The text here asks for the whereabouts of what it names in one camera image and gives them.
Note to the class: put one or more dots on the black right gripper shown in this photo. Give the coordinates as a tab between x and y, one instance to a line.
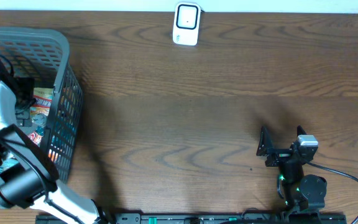
279	155

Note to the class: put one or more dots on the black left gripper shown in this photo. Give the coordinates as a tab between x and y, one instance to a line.
18	84

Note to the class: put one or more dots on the large yellow snack bag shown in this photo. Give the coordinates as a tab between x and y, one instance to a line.
39	111

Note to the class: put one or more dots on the small orange snack pack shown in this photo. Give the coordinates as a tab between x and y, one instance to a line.
37	135

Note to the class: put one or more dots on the teal wet wipes pack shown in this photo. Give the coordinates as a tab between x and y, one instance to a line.
7	164

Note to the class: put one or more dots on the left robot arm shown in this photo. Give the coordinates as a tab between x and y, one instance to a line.
28	178

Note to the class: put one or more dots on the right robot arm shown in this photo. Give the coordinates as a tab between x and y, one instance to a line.
302	193

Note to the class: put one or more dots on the white barcode scanner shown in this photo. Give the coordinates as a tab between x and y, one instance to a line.
186	24

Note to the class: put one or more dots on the grey plastic shopping basket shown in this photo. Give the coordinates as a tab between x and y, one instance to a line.
43	55

